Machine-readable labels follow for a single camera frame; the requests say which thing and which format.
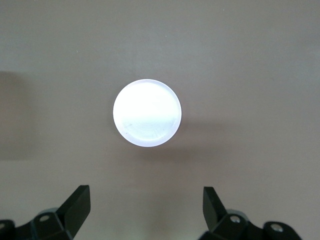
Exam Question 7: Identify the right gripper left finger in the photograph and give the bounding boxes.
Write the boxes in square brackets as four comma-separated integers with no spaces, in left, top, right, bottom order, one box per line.
[0,184,91,240]

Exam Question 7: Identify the pink round plate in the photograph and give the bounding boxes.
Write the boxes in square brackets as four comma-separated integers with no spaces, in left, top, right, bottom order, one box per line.
[112,78,183,148]

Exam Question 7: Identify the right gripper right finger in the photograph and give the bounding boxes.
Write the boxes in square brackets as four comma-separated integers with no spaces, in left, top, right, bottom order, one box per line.
[199,186,301,240]

